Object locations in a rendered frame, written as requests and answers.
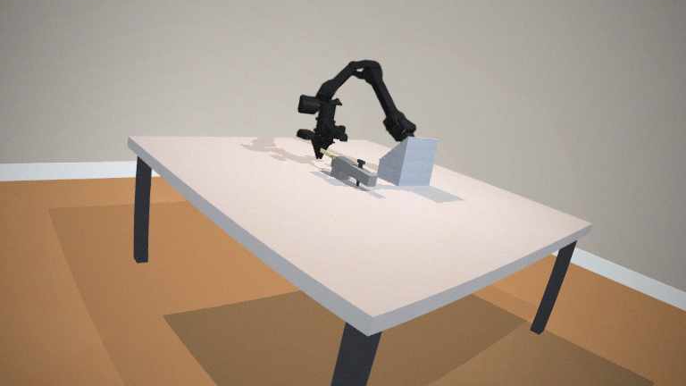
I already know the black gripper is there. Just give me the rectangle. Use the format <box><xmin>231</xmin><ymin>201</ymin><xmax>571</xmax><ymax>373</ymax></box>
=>
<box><xmin>297</xmin><ymin>115</ymin><xmax>348</xmax><ymax>159</ymax></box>

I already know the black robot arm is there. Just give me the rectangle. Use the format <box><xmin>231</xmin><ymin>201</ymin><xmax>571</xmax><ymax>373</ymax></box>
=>
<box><xmin>298</xmin><ymin>59</ymin><xmax>416</xmax><ymax>142</ymax></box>

